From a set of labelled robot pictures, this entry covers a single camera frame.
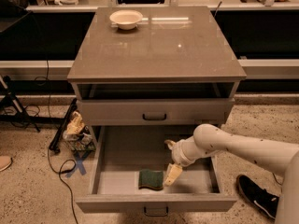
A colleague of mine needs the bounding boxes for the green yellow sponge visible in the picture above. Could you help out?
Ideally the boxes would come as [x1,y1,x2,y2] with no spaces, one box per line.
[138,169,164,190]

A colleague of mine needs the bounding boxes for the black floor cable right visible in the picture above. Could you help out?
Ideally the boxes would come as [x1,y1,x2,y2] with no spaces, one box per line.
[272,173,284,187]

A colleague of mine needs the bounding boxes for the black folded stand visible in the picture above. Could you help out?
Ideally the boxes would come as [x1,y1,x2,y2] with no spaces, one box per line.
[49,98,77,153]

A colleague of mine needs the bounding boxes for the black tripod stand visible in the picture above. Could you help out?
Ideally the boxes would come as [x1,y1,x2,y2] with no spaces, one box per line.
[0,75,40,132]

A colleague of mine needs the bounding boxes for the black sneaker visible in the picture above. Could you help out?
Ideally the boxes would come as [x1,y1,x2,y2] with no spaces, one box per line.
[236,175,279,219]

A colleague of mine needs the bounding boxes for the black floor cable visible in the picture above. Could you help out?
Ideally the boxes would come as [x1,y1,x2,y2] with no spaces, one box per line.
[46,59,79,224]
[272,173,284,187]

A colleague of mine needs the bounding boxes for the blue tape cross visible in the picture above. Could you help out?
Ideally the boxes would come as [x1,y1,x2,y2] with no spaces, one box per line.
[65,150,91,178]

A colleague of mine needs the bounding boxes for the open grey bottom drawer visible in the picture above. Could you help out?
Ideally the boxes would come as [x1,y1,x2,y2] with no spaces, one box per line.
[76,126,236,217]

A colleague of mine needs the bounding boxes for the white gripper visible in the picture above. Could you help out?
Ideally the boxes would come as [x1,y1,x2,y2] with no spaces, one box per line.
[164,138,195,187]

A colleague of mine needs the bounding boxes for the black floor cable left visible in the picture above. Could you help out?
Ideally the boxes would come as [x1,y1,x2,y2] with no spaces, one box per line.
[46,59,79,224]

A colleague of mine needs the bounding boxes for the closed grey middle drawer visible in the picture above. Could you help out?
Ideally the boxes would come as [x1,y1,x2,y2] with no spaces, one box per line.
[77,98,235,126]

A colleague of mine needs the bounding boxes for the pink shoe tip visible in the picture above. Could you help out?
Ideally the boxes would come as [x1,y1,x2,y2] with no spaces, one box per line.
[0,156,12,172]

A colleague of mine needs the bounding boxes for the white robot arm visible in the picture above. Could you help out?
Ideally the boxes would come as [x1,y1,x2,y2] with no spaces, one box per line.
[164,124,299,224]

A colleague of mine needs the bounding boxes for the white paper bowl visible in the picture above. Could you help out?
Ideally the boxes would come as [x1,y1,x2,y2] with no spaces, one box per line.
[109,10,143,30]

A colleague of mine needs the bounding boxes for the grey drawer cabinet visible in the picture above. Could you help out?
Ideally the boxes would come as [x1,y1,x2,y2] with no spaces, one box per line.
[67,7,246,140]

